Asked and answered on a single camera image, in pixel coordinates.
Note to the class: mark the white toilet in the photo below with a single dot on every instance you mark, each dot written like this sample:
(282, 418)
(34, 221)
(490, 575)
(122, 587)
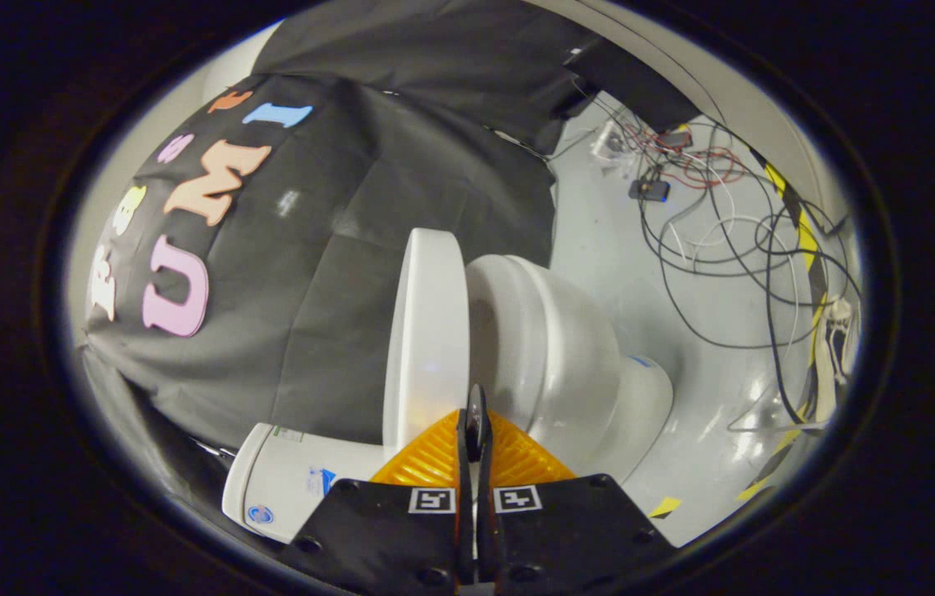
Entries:
(558, 356)

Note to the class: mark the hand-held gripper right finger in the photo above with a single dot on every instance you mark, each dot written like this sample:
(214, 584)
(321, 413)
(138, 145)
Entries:
(566, 530)

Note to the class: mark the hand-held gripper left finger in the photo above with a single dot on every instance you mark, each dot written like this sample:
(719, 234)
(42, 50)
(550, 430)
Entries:
(376, 530)

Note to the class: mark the small black blue device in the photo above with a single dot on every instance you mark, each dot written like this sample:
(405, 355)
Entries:
(649, 190)

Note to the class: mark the yellow black floor tape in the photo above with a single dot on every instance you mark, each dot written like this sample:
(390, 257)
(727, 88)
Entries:
(807, 248)

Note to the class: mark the small yellow tape piece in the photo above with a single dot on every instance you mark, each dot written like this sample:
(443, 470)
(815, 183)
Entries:
(665, 507)

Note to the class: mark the clear plastic bag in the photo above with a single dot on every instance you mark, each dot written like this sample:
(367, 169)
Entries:
(612, 141)

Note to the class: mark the black backdrop cloth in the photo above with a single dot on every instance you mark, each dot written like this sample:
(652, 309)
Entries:
(368, 215)

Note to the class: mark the white toilet lid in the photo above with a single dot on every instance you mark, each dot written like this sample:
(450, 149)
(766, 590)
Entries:
(426, 331)

